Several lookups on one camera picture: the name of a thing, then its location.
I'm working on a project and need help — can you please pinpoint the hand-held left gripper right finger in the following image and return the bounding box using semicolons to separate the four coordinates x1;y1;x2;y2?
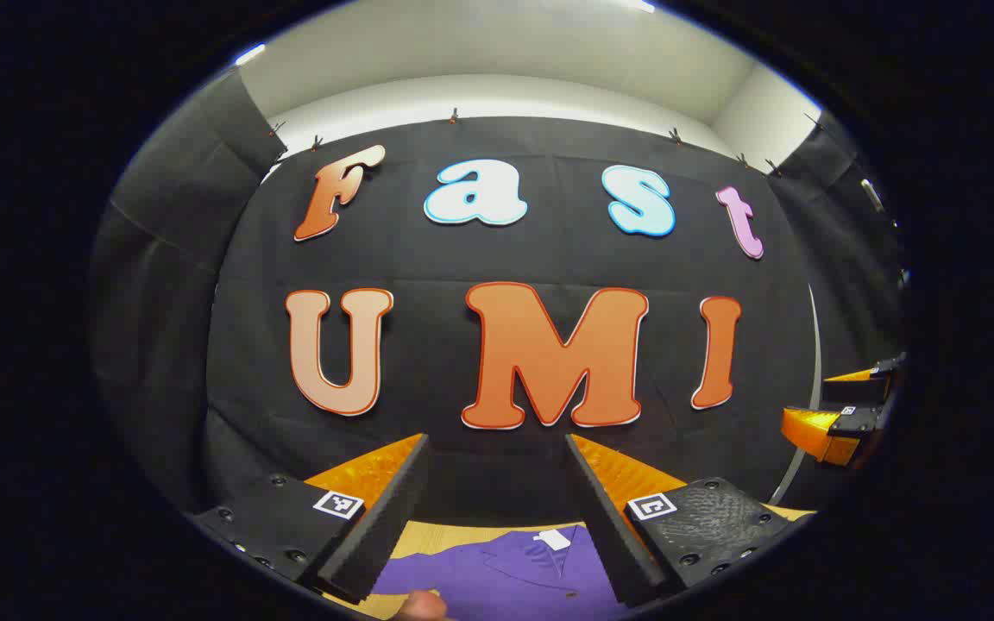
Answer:
564;434;793;609

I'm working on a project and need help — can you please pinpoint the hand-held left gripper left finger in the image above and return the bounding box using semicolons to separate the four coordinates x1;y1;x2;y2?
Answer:
191;433;431;605

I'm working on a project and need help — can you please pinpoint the purple shirt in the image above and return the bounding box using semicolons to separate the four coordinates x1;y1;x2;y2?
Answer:
372;524;632;621

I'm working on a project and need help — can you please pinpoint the white metal pole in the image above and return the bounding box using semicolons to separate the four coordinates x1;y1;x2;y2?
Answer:
769;285;823;505

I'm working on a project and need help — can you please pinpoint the black backdrop cloth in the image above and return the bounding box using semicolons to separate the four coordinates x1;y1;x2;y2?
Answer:
90;69;908;527

